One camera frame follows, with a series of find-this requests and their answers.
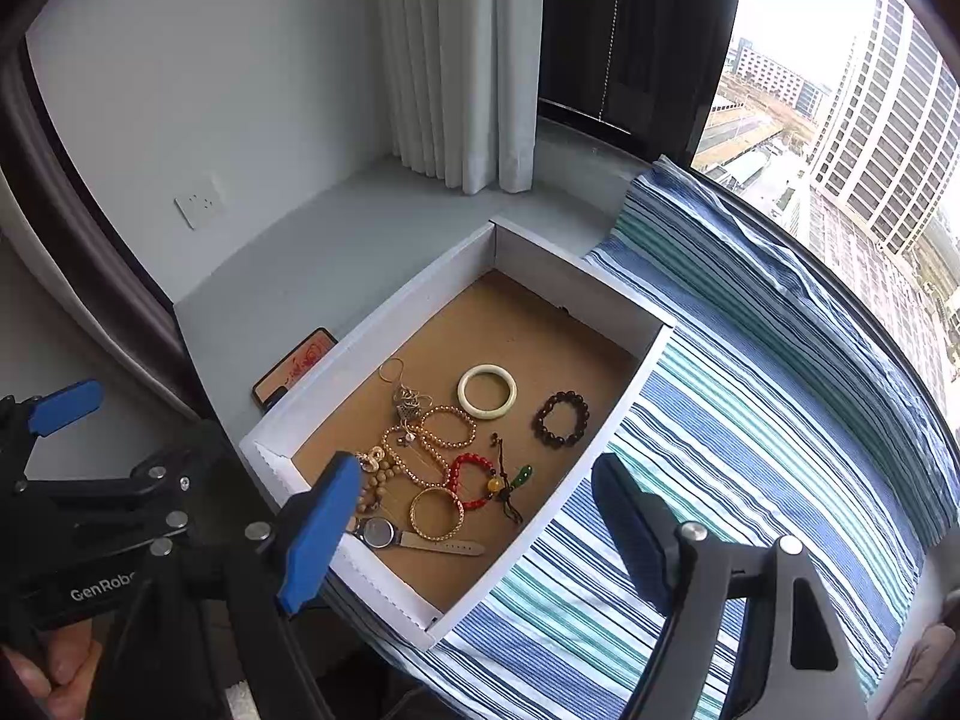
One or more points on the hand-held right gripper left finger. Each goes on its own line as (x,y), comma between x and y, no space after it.
(322,532)

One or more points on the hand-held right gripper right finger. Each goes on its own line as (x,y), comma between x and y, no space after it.
(630,510)

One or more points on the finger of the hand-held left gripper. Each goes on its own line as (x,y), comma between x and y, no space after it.
(67,405)
(180,484)

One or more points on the gold bangle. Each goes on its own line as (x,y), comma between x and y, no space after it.
(414,514)

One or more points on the white cardboard box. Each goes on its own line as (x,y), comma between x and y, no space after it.
(555,360)

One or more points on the pale green jade bangle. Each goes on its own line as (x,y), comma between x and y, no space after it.
(486,412)

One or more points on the person's left hand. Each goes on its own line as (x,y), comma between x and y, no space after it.
(67,664)

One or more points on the striped blue green cloth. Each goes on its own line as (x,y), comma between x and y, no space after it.
(750,427)

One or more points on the smartphone with red patterned case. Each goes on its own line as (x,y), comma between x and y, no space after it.
(300,367)

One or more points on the beige cloth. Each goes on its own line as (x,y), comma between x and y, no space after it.
(922,675)

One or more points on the low distant buildings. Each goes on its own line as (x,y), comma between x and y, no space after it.
(780,79)

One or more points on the high-rise building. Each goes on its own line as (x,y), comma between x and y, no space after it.
(885,112)

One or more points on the dark curtain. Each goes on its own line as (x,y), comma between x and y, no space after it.
(645,30)

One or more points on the white pleated curtain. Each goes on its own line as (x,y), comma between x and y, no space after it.
(457,52)

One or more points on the white wall socket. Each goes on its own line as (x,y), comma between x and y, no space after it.
(199,201)

